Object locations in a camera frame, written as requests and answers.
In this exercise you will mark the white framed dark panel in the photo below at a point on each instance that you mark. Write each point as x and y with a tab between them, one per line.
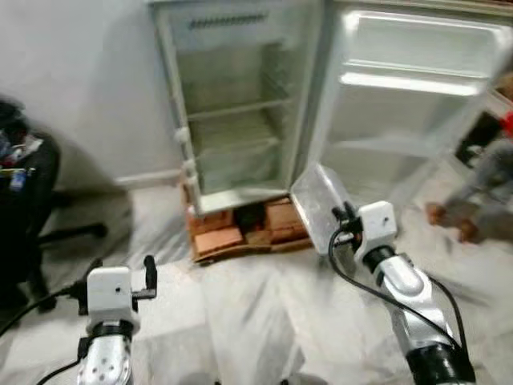
481	132

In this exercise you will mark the silver fridge door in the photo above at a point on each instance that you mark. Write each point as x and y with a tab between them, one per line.
409	120

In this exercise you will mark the person in red shirt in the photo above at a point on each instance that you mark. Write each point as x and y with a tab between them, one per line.
481	180

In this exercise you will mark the clear plastic container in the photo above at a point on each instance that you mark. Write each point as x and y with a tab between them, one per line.
317	204

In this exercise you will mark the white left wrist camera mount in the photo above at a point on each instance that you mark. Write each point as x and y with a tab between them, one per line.
111	293

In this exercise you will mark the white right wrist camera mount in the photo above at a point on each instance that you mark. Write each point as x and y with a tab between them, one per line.
378	223

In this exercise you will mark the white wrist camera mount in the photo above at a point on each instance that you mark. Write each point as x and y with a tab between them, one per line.
111	293
378	223

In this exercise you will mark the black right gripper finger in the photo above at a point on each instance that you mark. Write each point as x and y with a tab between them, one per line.
346	211

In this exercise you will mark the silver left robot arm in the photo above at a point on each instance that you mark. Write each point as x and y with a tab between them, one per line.
104	361

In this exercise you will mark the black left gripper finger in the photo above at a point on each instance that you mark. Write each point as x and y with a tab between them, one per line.
150	271

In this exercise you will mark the black office chair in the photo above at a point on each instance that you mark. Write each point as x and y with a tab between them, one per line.
80	232

